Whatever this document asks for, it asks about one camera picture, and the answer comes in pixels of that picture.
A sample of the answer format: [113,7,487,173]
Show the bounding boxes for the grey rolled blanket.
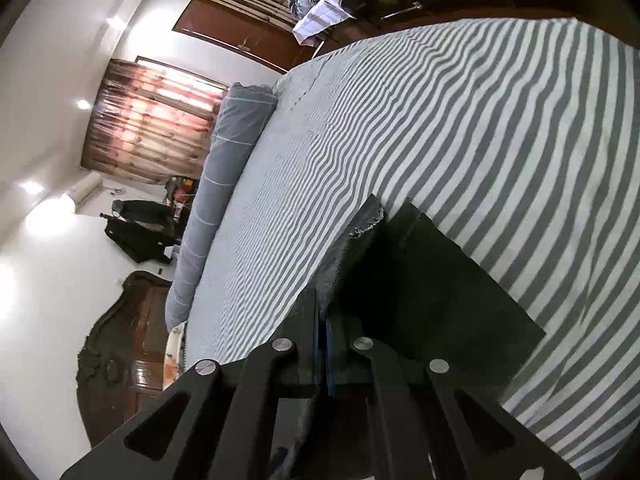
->
[165,82,278,330]

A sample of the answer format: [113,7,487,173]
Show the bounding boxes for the floral white mattress edge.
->
[163,322,186,390]

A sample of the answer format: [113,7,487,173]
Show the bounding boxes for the dark grey denim pants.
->
[314,196,544,399]

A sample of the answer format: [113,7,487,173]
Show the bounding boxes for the black bag on wall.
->
[100,200,178,264]

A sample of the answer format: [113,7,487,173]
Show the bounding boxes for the brown wooden cupboard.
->
[172,0,314,74]

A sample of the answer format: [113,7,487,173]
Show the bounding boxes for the dark wooden headboard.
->
[76,271,169,446]

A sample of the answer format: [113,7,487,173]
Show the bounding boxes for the brown patterned curtain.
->
[81,58,228,184]

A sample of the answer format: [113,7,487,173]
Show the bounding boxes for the grey white striped bedsheet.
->
[186,18,639,479]

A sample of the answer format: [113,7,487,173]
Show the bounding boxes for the white air conditioner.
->
[61,171,103,207]

